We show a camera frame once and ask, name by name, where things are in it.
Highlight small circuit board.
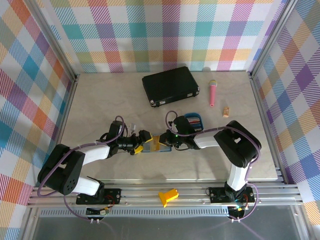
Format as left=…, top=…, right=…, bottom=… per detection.
left=85, top=206, right=111, bottom=216
left=227, top=205, right=248, bottom=218

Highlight blue plastic tray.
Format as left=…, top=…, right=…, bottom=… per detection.
left=184, top=112, right=204, bottom=134

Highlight yellow plastic part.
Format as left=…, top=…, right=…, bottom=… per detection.
left=158, top=189, right=180, bottom=208

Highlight blue card holder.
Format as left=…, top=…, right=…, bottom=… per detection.
left=141, top=134, right=173, bottom=154

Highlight perforated metal cable duct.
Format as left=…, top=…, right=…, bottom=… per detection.
left=39, top=209, right=232, bottom=219

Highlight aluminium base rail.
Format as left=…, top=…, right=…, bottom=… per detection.
left=27, top=178, right=305, bottom=208

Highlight stack of colourful cards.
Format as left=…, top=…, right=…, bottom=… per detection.
left=187, top=117, right=203, bottom=132

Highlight yellow credit card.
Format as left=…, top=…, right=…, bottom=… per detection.
left=151, top=134, right=163, bottom=152

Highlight grey metal sheet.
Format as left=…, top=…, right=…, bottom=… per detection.
left=32, top=216, right=302, bottom=240

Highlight black briefcase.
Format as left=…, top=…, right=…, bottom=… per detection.
left=141, top=66, right=200, bottom=108

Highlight aluminium frame post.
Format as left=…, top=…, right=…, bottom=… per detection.
left=26, top=0, right=78, bottom=82
left=248, top=0, right=299, bottom=76

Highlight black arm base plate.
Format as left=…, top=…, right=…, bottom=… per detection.
left=75, top=187, right=123, bottom=205
left=208, top=186, right=256, bottom=204

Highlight aluminium table edge rail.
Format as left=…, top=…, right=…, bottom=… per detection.
left=249, top=71, right=287, bottom=185
left=31, top=73, right=79, bottom=195

